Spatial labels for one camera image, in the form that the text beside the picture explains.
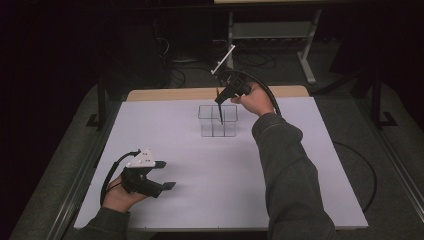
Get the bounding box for person's left hand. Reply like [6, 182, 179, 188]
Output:
[102, 175, 148, 214]

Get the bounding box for left hand-held gripper cable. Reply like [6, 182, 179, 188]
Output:
[99, 149, 142, 208]

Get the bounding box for white table cover sheet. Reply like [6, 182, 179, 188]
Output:
[73, 96, 370, 232]

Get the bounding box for aluminium floor rail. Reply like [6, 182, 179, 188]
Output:
[354, 99, 424, 214]
[46, 99, 122, 240]

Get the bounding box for black metal stand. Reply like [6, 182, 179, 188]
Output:
[369, 69, 400, 130]
[85, 73, 108, 130]

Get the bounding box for clear acrylic organizer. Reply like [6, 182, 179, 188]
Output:
[197, 104, 238, 138]

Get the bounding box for black floor cables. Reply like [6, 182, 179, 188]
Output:
[156, 34, 278, 90]

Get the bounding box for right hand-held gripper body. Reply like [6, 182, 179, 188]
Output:
[210, 44, 253, 98]

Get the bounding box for white metal desk frame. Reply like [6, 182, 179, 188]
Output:
[213, 0, 324, 87]

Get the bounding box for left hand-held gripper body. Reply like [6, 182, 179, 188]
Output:
[120, 147, 166, 200]

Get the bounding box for person's right hand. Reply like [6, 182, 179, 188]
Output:
[230, 82, 276, 118]

